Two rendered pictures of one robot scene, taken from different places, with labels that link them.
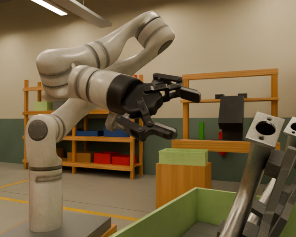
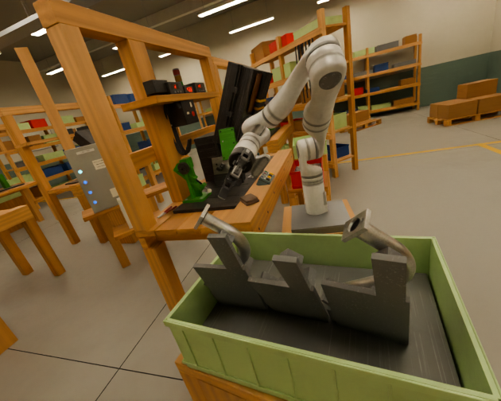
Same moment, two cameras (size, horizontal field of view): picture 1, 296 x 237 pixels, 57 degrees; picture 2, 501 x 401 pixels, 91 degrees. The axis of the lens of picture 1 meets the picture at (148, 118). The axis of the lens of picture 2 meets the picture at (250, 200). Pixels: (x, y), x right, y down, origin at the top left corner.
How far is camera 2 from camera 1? 0.86 m
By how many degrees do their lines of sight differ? 88
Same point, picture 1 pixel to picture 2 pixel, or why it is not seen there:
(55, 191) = (310, 192)
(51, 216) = (309, 206)
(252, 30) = not seen: outside the picture
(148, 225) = (308, 239)
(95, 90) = not seen: hidden behind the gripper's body
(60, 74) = not seen: hidden behind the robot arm
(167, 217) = (341, 244)
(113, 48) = (275, 106)
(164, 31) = (313, 70)
